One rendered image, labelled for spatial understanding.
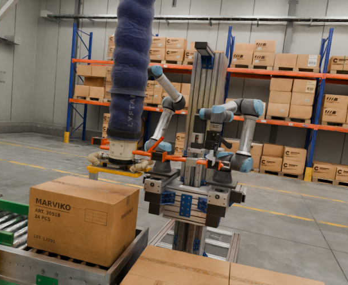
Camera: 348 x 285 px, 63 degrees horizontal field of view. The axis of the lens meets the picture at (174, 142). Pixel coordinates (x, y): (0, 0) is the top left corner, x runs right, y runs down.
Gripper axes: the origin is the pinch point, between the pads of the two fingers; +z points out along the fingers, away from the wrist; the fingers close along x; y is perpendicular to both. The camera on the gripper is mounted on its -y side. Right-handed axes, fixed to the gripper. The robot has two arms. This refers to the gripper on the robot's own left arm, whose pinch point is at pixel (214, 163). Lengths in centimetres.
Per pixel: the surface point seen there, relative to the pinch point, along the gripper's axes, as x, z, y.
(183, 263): -4, 69, 11
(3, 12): -159, -135, 314
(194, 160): 3.8, -0.4, 12.2
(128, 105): 10, -29, 56
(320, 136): -815, -8, -273
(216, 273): 1, 69, -11
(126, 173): 15, 12, 51
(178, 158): 3.7, -0.3, 22.2
